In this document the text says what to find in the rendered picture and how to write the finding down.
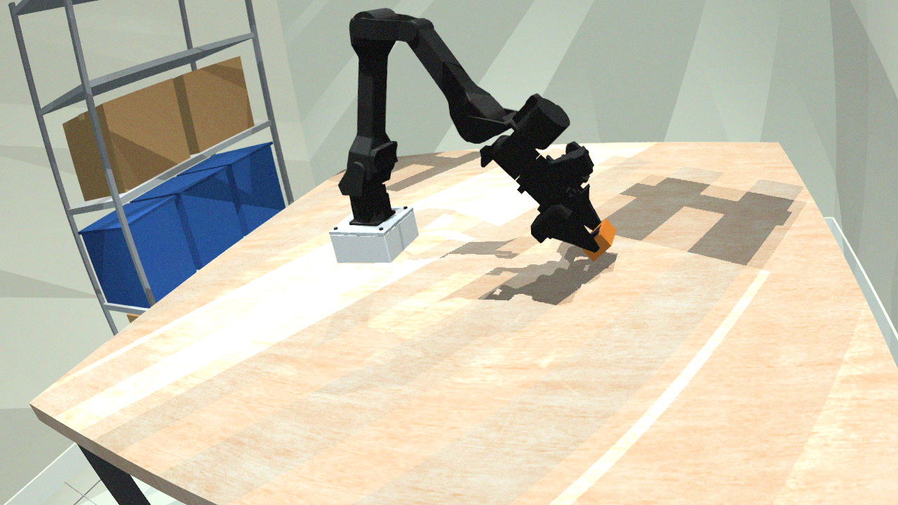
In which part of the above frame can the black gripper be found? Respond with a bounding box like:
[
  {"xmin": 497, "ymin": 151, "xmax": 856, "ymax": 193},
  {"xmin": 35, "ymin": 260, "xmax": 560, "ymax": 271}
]
[{"xmin": 516, "ymin": 154, "xmax": 602, "ymax": 253}]

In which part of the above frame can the orange block with dark square face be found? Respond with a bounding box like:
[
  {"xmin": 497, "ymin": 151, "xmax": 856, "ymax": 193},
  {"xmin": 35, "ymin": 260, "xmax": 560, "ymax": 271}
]
[{"xmin": 583, "ymin": 219, "xmax": 616, "ymax": 261}]

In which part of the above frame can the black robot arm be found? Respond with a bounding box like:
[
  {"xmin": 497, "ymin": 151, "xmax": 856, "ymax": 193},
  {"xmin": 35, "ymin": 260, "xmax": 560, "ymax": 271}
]
[{"xmin": 338, "ymin": 8, "xmax": 594, "ymax": 227}]

